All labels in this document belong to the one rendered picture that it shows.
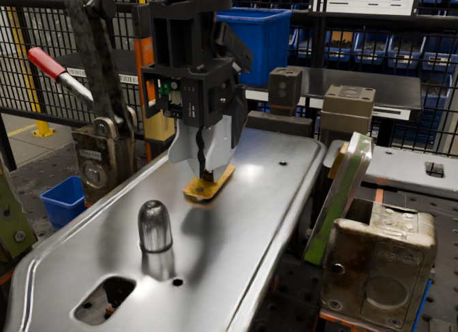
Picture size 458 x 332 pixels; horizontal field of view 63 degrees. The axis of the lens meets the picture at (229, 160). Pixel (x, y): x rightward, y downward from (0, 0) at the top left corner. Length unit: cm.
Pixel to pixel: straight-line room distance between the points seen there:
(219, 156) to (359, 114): 29
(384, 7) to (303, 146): 43
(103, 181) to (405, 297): 39
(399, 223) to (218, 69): 22
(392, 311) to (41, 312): 31
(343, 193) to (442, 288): 54
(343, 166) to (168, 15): 20
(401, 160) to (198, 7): 37
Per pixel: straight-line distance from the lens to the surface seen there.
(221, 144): 42
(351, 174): 34
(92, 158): 54
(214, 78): 36
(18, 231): 44
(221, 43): 40
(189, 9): 34
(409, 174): 56
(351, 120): 65
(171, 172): 51
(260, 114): 71
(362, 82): 85
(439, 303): 83
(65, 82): 55
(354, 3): 92
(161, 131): 57
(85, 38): 49
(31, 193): 115
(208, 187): 46
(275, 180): 49
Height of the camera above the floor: 125
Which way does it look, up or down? 27 degrees down
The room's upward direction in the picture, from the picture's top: straight up
